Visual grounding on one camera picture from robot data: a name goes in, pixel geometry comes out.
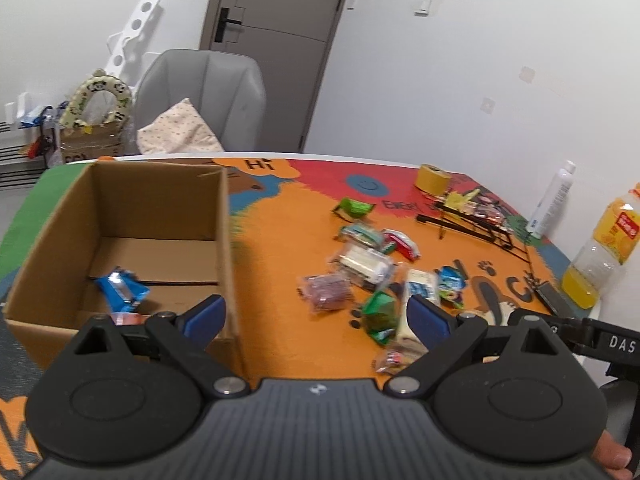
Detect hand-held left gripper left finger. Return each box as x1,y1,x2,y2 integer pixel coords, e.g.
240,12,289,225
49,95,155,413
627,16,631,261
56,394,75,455
62,294,252,401

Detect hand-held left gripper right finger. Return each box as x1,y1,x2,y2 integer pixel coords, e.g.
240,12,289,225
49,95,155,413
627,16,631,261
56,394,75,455
382,295,574,401

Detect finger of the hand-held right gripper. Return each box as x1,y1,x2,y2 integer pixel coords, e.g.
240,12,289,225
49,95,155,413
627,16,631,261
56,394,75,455
549,314,597,358

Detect long white snack packet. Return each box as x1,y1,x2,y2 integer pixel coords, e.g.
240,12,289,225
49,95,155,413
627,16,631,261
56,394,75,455
395,269,441,356

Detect blue cartoon snack packet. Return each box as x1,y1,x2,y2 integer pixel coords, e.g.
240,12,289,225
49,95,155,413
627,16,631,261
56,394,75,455
437,266,471,308

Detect green foil snack packet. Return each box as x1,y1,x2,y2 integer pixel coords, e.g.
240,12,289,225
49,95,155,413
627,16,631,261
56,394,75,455
361,291,401,347

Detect small clear candy packet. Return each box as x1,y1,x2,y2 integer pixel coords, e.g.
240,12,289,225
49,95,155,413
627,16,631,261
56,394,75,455
371,347,426,376

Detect clear white wafer packet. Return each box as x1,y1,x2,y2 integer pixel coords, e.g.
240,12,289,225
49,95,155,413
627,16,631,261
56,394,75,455
330,244,398,291

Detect blue foil snack packet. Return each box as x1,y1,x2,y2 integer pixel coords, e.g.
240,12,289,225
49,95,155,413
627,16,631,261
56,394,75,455
95,267,151,313

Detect purple snack packet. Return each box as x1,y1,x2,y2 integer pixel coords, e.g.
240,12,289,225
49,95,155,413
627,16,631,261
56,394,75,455
297,274,353,315

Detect person's right hand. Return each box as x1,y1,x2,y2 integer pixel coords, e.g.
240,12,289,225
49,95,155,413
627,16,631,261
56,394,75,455
591,429,634,478

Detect dark rectangular block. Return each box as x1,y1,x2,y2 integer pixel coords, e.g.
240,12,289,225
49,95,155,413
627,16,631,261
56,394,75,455
536,281,572,315

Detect red and white snack packet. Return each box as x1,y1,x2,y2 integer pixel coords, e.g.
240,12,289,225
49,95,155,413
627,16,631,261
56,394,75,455
384,230,422,262

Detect orange juice bottle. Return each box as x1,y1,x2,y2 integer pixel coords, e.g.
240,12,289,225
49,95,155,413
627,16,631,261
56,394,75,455
561,183,640,310

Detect teal striped snack packet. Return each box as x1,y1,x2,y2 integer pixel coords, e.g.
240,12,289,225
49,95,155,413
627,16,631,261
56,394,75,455
339,223,396,253

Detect red candy packets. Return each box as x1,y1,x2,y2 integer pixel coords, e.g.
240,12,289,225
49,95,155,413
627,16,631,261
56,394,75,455
472,195,516,228

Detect white spray bottle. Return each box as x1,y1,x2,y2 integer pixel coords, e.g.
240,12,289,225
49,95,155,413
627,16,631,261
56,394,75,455
526,160,577,238

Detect yellow tape roll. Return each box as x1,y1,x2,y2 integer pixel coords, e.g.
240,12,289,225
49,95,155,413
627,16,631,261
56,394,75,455
415,162,451,196

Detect dotted cream cushion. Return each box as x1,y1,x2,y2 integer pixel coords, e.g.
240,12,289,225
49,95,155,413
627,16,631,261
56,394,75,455
136,97,225,156

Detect taped cardboard box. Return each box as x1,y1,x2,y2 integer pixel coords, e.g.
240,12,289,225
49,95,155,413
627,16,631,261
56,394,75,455
59,120,126,165

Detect grey chair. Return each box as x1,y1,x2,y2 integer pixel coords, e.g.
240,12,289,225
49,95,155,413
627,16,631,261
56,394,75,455
134,49,266,153

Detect black shelf rack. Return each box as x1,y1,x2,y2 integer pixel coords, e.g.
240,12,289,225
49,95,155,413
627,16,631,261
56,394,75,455
0,120,56,188

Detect blue and white packets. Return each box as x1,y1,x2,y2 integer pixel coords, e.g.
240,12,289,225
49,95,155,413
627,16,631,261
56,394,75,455
20,105,56,128

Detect grey door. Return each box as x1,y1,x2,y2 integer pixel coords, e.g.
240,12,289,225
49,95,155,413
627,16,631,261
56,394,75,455
200,0,358,153

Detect white perforated board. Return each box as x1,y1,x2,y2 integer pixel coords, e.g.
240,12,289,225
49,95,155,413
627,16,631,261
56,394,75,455
105,0,163,83

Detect black wire rack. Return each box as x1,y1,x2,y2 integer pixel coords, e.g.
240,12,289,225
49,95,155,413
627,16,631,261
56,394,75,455
416,192,538,281

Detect panda print ring cushion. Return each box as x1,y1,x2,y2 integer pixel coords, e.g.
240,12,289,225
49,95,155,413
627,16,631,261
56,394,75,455
59,69,135,131

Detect white wall hook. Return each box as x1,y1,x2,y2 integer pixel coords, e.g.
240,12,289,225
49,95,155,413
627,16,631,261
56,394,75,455
4,92,31,121

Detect black door handle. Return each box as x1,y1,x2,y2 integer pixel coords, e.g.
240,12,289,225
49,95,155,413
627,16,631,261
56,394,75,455
215,6,246,43

